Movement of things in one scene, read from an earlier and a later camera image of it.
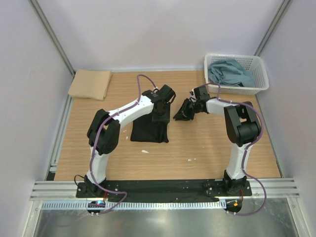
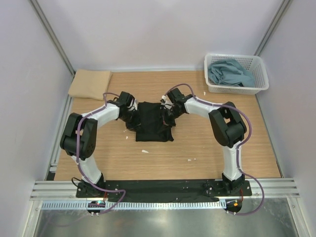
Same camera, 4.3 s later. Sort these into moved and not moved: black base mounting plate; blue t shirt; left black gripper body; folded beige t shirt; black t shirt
Moved: left black gripper body; black t shirt
Not moved: blue t shirt; folded beige t shirt; black base mounting plate
